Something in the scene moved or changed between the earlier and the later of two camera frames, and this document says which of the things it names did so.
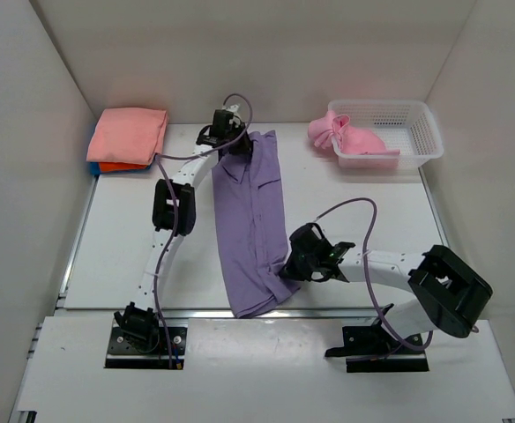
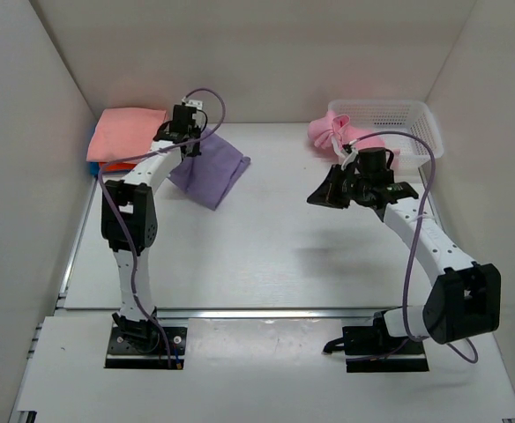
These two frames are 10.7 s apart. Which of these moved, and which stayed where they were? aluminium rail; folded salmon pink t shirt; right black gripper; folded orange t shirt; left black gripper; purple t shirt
Moved: right black gripper; left black gripper; purple t shirt
Stayed: folded orange t shirt; aluminium rail; folded salmon pink t shirt
